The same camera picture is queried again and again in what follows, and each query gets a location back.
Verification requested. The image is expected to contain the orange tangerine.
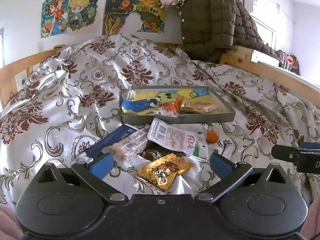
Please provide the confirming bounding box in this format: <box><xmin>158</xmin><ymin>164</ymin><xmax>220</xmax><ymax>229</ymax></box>
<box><xmin>206</xmin><ymin>130</ymin><xmax>220</xmax><ymax>144</ymax></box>

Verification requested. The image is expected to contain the clear nut bar package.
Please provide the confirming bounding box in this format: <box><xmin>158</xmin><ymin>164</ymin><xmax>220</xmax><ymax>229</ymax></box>
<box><xmin>101</xmin><ymin>126</ymin><xmax>150</xmax><ymax>161</ymax></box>

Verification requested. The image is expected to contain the navy blue snack packet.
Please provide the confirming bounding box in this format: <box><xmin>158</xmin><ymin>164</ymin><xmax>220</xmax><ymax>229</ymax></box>
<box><xmin>85</xmin><ymin>124</ymin><xmax>138</xmax><ymax>159</ymax></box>

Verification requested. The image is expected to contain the white green snack bag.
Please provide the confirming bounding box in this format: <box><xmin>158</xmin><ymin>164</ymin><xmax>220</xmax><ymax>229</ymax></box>
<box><xmin>147</xmin><ymin>118</ymin><xmax>209</xmax><ymax>160</ymax></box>

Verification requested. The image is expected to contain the gold foil snack bag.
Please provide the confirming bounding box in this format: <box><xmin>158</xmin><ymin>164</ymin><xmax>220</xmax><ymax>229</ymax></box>
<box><xmin>138</xmin><ymin>153</ymin><xmax>194</xmax><ymax>191</ymax></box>

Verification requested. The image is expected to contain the rice cracker snack pack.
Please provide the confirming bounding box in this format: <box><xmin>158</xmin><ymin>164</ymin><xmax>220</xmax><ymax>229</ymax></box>
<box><xmin>180</xmin><ymin>101</ymin><xmax>224</xmax><ymax>114</ymax></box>

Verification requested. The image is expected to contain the orange dried fruit bag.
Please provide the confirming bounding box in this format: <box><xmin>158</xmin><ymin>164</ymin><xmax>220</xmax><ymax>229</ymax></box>
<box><xmin>158</xmin><ymin>95</ymin><xmax>185</xmax><ymax>118</ymax></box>

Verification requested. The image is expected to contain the floral satin bedspread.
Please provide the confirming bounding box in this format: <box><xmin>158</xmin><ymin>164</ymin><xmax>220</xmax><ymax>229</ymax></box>
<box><xmin>1</xmin><ymin>35</ymin><xmax>319</xmax><ymax>207</ymax></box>

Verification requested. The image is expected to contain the grey tray with painting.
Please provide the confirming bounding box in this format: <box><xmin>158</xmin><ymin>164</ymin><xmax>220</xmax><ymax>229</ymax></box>
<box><xmin>121</xmin><ymin>86</ymin><xmax>235</xmax><ymax>126</ymax></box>

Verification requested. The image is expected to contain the colourful box on shelf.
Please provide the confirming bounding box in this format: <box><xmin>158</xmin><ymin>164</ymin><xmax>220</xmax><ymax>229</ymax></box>
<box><xmin>276</xmin><ymin>50</ymin><xmax>300</xmax><ymax>75</ymax></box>

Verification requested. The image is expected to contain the olive puffer jacket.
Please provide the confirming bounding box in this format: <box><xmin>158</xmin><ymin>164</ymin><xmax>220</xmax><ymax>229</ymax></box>
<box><xmin>178</xmin><ymin>0</ymin><xmax>276</xmax><ymax>63</ymax></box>

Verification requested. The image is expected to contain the blond boy poster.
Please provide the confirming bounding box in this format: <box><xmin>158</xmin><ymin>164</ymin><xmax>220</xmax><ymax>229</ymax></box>
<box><xmin>66</xmin><ymin>0</ymin><xmax>99</xmax><ymax>35</ymax></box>

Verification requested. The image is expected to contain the anime girl poster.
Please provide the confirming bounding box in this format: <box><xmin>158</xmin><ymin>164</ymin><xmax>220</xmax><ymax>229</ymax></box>
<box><xmin>41</xmin><ymin>0</ymin><xmax>69</xmax><ymax>38</ymax></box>

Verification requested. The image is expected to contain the swirly night poster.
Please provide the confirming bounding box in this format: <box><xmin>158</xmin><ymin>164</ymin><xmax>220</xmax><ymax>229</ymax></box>
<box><xmin>102</xmin><ymin>0</ymin><xmax>138</xmax><ymax>35</ymax></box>

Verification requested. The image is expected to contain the white air conditioner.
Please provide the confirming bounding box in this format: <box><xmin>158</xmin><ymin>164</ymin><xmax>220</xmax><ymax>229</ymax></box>
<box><xmin>244</xmin><ymin>0</ymin><xmax>258</xmax><ymax>14</ymax></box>

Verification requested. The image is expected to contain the yellow green torn poster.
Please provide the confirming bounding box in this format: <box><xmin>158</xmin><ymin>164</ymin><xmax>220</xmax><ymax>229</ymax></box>
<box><xmin>136</xmin><ymin>0</ymin><xmax>167</xmax><ymax>33</ymax></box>

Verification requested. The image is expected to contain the wooden bed frame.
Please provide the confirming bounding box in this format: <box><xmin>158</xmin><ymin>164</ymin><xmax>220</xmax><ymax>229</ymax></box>
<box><xmin>0</xmin><ymin>44</ymin><xmax>66</xmax><ymax>107</ymax></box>

